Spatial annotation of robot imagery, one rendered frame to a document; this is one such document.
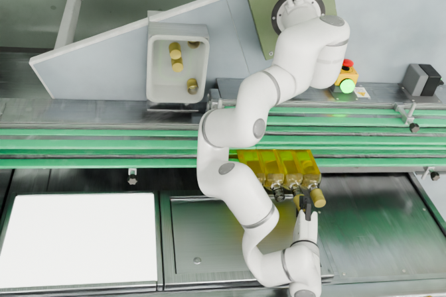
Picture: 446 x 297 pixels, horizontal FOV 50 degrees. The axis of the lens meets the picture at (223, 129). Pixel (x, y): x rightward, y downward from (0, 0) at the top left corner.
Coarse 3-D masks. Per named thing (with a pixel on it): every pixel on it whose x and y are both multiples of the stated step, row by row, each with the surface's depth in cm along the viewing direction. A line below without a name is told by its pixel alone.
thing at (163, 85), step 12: (156, 36) 131; (168, 36) 132; (180, 36) 133; (192, 36) 134; (156, 48) 142; (168, 48) 142; (204, 48) 137; (156, 60) 144; (168, 60) 145; (192, 60) 146; (204, 60) 138; (156, 72) 147; (168, 72) 147; (180, 72) 148; (192, 72) 148; (204, 72) 141; (156, 84) 149; (168, 84) 150; (180, 84) 151; (204, 84) 143; (156, 96) 145; (168, 96) 146; (180, 96) 147; (192, 96) 148
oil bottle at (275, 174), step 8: (264, 152) 146; (272, 152) 146; (264, 160) 143; (272, 160) 143; (264, 168) 141; (272, 168) 141; (280, 168) 141; (272, 176) 138; (280, 176) 139; (272, 184) 138
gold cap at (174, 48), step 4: (172, 44) 140; (176, 44) 140; (172, 48) 138; (176, 48) 138; (180, 48) 140; (172, 52) 138; (176, 52) 138; (180, 52) 139; (172, 56) 139; (176, 56) 139; (180, 56) 139
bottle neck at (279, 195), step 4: (276, 184) 137; (280, 184) 138; (272, 188) 138; (276, 188) 136; (280, 188) 136; (276, 192) 135; (280, 192) 135; (276, 196) 134; (280, 196) 137; (284, 196) 135; (276, 200) 135; (280, 200) 136
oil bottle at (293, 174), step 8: (280, 152) 147; (288, 152) 147; (280, 160) 145; (288, 160) 144; (296, 160) 145; (288, 168) 141; (296, 168) 142; (288, 176) 139; (296, 176) 139; (288, 184) 140
